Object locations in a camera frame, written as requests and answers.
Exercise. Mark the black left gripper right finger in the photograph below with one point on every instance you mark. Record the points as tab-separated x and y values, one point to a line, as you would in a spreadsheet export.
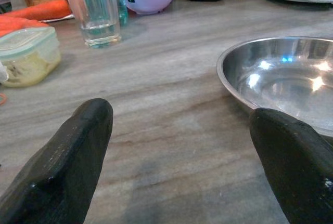
294	164

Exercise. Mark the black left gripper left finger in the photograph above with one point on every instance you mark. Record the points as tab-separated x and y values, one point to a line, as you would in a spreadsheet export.
62	166

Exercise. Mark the stainless steel bowl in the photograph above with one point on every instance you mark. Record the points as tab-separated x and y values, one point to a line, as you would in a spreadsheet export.
283	78

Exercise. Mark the orange rubber band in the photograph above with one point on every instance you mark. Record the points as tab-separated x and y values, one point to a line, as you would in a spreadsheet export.
3	99

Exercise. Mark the clear plastic food container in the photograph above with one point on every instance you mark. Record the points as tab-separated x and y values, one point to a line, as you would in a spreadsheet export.
28	57

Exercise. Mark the orange carrot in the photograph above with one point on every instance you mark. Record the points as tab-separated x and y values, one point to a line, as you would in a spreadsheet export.
41	10
15	24

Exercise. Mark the clear drinking glass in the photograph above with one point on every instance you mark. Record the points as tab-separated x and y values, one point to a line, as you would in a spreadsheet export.
97	11

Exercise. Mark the teal glass bottle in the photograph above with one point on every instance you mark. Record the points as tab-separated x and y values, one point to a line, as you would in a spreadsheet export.
121	3

